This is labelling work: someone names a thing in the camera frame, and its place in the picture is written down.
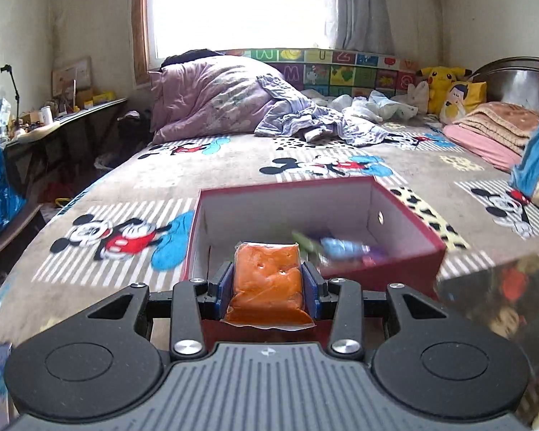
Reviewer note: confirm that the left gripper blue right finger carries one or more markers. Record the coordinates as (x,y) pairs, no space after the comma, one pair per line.
(338,300)

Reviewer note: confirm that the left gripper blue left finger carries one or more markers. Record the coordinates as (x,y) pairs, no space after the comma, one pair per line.
(193,301)

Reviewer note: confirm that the orange clay packet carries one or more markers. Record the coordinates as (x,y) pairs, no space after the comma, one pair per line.
(268,291)

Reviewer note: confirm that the portrait printed box lid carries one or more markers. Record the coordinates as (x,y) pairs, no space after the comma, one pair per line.
(505,299)

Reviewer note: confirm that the light blue clay packet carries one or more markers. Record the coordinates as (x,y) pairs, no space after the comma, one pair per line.
(339,249)

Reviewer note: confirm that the red cardboard shoe box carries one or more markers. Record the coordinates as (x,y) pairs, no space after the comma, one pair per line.
(354,208)

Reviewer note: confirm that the mickey mouse bed blanket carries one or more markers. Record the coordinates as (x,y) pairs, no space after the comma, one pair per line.
(462,193)

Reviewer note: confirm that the purple crumpled sheet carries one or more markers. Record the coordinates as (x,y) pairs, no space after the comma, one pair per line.
(295,115)

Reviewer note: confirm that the white crumpled clothes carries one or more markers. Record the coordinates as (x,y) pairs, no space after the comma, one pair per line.
(376,107)

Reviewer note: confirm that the pink quilt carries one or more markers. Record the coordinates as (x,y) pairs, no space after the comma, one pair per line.
(209,96)

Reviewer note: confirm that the cluttered side desk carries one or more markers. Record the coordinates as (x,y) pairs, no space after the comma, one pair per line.
(35,155)

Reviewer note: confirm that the white bunny plush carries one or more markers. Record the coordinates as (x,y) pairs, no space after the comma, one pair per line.
(418,96)

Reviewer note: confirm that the alphabet foam mat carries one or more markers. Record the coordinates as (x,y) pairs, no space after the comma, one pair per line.
(338,72)

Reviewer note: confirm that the folded pink blankets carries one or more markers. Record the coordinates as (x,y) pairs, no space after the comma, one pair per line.
(497,132)

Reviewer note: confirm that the yellow cartoon pillow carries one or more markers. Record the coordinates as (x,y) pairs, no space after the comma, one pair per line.
(461,99)

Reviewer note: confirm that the pikachu plush toy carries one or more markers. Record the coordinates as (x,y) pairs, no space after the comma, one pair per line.
(439,80)

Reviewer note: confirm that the grey curtain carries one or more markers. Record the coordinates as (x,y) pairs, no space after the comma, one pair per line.
(364,26)

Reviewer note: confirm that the dark wooden headboard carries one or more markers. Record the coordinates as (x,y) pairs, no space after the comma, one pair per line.
(512,80)

